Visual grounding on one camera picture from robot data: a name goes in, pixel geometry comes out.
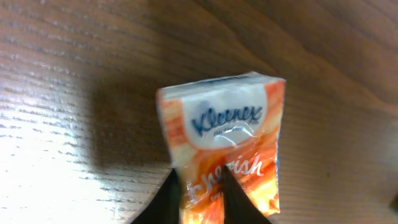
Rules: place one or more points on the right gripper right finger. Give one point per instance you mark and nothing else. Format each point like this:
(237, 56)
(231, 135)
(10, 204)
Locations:
(238, 209)

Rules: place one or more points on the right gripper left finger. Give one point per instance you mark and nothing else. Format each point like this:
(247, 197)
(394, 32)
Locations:
(164, 207)

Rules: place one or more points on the orange Kleenex tissue pack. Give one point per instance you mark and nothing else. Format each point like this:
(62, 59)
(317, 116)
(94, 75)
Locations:
(229, 122)

